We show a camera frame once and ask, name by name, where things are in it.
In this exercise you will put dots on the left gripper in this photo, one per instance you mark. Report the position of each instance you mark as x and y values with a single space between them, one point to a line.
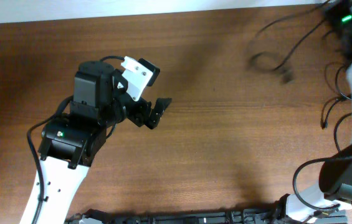
140 116

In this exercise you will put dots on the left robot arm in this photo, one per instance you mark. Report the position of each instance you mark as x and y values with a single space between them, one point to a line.
103 97

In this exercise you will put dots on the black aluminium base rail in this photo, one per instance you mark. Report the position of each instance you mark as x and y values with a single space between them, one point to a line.
273 213

